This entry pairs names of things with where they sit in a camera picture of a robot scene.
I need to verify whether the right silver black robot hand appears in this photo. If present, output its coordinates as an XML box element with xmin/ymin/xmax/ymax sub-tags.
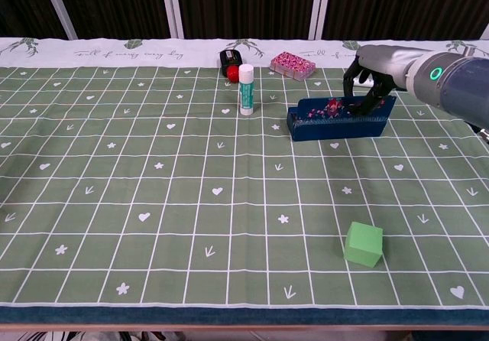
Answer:
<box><xmin>342</xmin><ymin>44</ymin><xmax>433</xmax><ymax>115</ymax></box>

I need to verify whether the pink patterned card box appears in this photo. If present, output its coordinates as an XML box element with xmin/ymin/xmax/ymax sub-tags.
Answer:
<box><xmin>269</xmin><ymin>50</ymin><xmax>317</xmax><ymax>81</ymax></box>

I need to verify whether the black device with red ball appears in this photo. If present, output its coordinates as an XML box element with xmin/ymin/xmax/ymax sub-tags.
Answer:
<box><xmin>219</xmin><ymin>49</ymin><xmax>241</xmax><ymax>82</ymax></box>

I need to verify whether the green foam cube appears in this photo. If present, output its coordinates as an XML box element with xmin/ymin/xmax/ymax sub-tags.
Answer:
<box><xmin>343</xmin><ymin>221</ymin><xmax>384</xmax><ymax>268</ymax></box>

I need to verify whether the white green glue stick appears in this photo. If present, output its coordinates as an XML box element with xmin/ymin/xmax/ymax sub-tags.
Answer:
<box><xmin>238</xmin><ymin>63</ymin><xmax>256</xmax><ymax>117</ymax></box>

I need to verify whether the dark blue table undercloth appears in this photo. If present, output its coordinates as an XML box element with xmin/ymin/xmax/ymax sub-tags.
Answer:
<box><xmin>0</xmin><ymin>304</ymin><xmax>489</xmax><ymax>326</ymax></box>

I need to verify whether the green checkered tablecloth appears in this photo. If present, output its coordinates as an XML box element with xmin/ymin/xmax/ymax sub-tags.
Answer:
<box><xmin>0</xmin><ymin>37</ymin><xmax>489</xmax><ymax>310</ymax></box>

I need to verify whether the blue glasses case grey lining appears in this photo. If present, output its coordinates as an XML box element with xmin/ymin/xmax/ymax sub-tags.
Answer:
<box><xmin>287</xmin><ymin>95</ymin><xmax>397</xmax><ymax>142</ymax></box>

